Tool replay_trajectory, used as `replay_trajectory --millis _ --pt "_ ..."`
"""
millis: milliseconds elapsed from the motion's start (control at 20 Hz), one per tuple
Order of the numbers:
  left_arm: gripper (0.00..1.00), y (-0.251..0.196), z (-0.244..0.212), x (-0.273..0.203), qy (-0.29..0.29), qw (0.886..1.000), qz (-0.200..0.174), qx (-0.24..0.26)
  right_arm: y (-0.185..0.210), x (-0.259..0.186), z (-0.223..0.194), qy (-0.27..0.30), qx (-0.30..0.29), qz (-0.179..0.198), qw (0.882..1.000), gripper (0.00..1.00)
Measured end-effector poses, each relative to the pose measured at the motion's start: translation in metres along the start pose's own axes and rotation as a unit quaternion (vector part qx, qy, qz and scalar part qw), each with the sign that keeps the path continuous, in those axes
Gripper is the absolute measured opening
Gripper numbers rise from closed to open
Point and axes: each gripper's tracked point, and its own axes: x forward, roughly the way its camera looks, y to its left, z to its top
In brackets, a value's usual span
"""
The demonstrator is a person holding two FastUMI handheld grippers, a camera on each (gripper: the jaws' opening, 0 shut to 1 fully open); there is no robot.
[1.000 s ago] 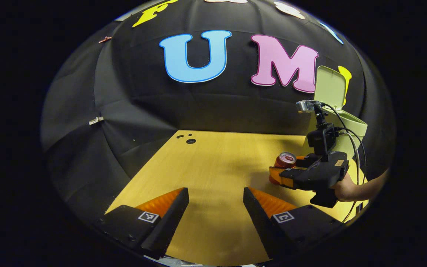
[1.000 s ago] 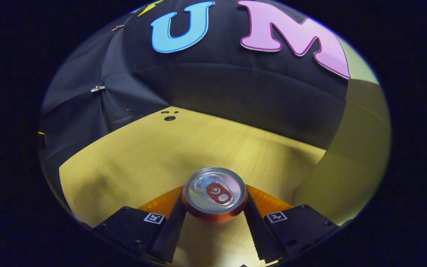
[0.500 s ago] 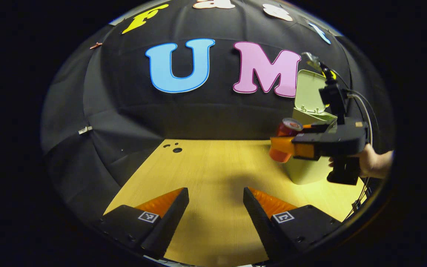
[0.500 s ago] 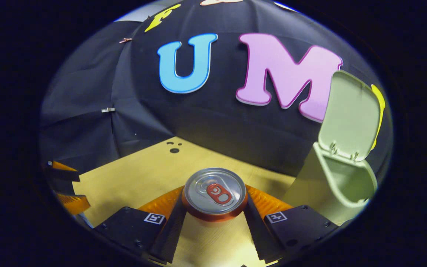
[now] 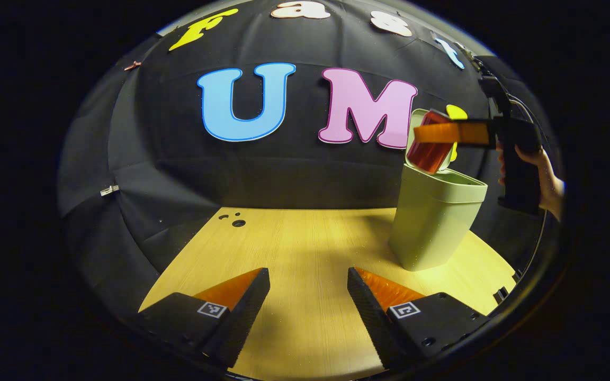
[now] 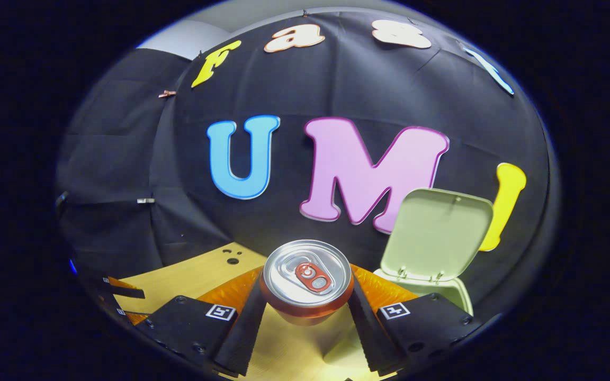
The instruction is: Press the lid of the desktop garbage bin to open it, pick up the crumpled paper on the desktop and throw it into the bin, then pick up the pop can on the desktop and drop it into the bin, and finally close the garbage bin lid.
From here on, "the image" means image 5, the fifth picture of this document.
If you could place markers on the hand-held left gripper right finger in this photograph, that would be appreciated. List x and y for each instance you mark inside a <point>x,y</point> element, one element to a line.
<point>371,323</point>

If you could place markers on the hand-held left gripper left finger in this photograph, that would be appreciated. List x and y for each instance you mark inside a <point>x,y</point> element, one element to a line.
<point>241,323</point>

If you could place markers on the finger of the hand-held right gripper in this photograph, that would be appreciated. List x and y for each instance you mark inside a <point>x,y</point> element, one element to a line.
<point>464,133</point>

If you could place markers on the red pop can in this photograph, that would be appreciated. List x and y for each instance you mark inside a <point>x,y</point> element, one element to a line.
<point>429,156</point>

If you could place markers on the pale green garbage bin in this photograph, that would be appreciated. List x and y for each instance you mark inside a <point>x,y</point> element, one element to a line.
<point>432,227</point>

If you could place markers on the wooden desktop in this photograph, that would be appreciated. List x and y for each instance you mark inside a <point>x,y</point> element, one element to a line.
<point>305,248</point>

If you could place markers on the black backdrop cloth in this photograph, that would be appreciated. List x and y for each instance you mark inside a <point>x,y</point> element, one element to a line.
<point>178,159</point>

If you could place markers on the small white clip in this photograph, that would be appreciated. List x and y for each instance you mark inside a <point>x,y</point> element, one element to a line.
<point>109,190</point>

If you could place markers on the small copper clip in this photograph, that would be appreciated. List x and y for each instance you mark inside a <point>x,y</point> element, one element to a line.
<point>132,65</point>

